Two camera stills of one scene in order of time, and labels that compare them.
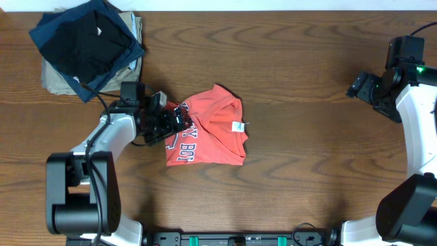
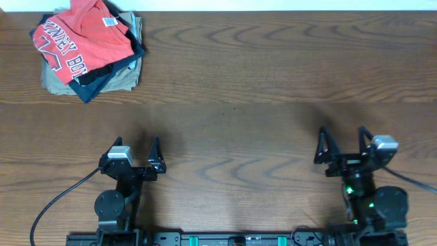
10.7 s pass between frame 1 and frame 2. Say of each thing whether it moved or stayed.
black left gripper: moved
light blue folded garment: stayed
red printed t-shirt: moved
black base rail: stayed
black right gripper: moved
